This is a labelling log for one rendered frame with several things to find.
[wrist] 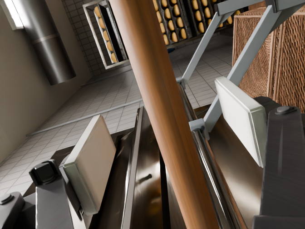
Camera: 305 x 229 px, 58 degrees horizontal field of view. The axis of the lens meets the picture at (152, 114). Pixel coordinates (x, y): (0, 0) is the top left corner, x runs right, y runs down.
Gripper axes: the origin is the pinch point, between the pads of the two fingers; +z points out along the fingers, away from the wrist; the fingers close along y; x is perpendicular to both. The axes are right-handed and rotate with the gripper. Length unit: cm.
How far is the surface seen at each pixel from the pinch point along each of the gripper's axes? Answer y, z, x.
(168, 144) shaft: -0.4, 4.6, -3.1
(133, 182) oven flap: -21, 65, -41
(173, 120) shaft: 0.5, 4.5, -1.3
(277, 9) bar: 24.5, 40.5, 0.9
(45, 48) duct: -119, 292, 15
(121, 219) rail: -23, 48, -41
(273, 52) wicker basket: 44, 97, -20
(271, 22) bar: 23.3, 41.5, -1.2
